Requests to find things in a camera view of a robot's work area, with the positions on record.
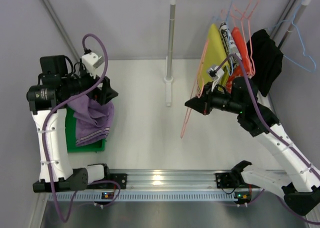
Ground pink wire hanger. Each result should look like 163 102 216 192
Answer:
180 39 209 139

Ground purple trousers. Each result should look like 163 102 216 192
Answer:
67 95 115 147

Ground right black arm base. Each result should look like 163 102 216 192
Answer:
215 172 238 190

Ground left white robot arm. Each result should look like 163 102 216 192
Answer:
26 51 118 193

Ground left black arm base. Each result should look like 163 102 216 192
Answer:
105 173 128 190

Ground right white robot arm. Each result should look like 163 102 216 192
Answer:
185 77 320 216

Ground yellow-green trousers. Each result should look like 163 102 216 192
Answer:
198 24 227 92

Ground pink hanger pair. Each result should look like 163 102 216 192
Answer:
220 0 260 77

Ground light blue empty hanger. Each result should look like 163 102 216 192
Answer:
266 0 317 73

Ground green plastic bin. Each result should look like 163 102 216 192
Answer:
65 108 106 153

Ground black white patterned cloth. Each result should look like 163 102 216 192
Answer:
219 21 242 74

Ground orange patterned cloth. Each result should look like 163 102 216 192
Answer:
226 27 254 92

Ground black garment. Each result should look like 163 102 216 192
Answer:
246 29 284 97

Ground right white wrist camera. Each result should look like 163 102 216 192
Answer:
206 66 224 91

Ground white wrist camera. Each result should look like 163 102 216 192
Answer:
81 52 105 78
206 66 224 91

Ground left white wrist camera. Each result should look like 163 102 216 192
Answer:
81 52 105 78

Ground rack vertical post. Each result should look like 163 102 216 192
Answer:
164 0 177 107

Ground aluminium mounting rail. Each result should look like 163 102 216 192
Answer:
107 169 288 191

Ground grey slotted cable duct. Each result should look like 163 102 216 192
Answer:
56 190 242 202

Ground blue wire hanger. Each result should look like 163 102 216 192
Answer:
211 0 237 76

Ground aluminium frame strut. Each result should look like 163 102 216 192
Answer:
40 0 80 61

